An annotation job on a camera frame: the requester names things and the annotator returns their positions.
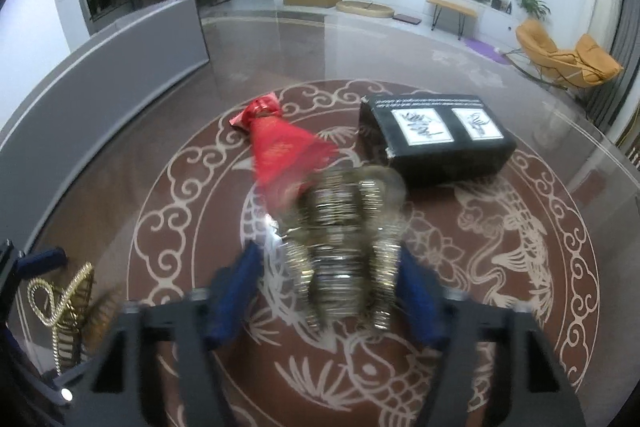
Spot purple floor mat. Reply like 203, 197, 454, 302
459, 38, 508, 64

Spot grey curtain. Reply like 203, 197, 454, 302
585, 0, 640, 142

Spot black rectangular box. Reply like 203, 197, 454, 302
359, 93, 517, 188

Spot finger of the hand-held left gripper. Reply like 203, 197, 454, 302
42, 349, 108, 408
0, 239, 68, 323

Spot rhinestone hair claw clip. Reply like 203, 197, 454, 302
280, 167, 408, 333

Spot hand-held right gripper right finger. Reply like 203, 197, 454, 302
397, 247, 586, 427

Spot large-leaf potted plant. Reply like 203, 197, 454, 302
510, 0, 552, 20

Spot wooden bench with metal legs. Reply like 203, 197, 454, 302
426, 0, 478, 40

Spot gold loop hair clip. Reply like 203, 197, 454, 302
27, 262, 121, 378

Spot beige round floor cushion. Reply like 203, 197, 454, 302
336, 0, 395, 20

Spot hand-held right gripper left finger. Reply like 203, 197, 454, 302
90, 242, 266, 427

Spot orange lounge chair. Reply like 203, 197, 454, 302
515, 19, 571, 82
560, 33, 625, 90

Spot red gift pouch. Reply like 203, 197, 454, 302
229, 93, 337, 208

